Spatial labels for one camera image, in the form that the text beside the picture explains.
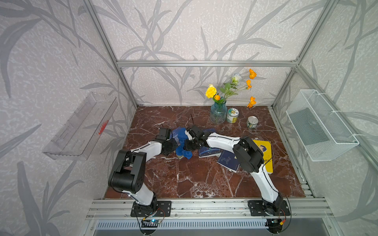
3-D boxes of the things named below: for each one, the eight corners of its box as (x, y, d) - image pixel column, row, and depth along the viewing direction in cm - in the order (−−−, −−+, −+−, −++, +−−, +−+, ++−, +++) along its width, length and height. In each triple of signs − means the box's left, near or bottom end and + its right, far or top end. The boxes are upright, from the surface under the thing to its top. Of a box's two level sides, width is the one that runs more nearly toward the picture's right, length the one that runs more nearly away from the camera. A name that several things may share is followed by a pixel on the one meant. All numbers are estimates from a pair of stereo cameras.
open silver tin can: (246, 127, 110) (248, 122, 105) (247, 120, 114) (249, 115, 109) (255, 130, 108) (258, 124, 103) (256, 123, 113) (259, 117, 107)
